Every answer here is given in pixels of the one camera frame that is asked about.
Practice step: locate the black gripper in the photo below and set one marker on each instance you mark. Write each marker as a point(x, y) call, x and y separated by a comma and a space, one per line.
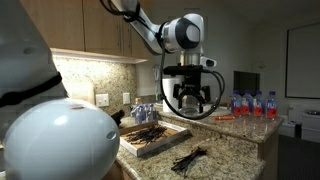
point(191, 81)

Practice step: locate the bundle of black zip ties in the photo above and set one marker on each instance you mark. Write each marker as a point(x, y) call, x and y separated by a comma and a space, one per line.
point(186, 160)

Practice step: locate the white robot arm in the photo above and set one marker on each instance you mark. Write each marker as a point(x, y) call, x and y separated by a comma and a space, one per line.
point(60, 140)

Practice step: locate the flat cardboard box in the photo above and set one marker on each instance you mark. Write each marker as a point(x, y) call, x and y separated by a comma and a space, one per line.
point(173, 131)

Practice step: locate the white paper towel roll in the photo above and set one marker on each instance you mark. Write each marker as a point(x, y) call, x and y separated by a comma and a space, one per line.
point(170, 93)

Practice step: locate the orange marker pen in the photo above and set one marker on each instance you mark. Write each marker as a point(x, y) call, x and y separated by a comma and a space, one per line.
point(224, 118)

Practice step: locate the clear blue-capped water bottle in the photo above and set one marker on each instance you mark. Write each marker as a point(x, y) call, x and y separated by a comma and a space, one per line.
point(140, 115)
point(151, 112)

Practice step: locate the Fiji water bottle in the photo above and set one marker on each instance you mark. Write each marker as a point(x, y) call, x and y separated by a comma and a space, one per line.
point(236, 106)
point(271, 108)
point(247, 105)
point(258, 106)

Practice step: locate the glass jar with wooden lid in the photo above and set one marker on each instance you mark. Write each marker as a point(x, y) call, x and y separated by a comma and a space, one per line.
point(137, 100)

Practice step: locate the pile of black zip ties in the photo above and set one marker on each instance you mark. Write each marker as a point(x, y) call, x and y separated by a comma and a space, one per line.
point(146, 135)

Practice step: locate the white low cabinet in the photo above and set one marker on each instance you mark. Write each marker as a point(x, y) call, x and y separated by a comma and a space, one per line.
point(308, 125)

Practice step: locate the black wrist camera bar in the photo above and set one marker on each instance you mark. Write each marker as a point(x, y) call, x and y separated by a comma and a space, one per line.
point(183, 70)

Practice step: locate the dark rectangular wall opening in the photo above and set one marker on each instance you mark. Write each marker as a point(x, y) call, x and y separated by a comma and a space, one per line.
point(246, 82)

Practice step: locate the white wall switch plate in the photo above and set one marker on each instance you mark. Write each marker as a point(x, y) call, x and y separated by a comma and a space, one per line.
point(126, 98)

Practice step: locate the white wall outlet plate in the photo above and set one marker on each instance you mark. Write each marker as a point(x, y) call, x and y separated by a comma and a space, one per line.
point(102, 100)

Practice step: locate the white wall board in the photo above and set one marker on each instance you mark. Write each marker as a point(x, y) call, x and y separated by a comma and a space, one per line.
point(303, 60)

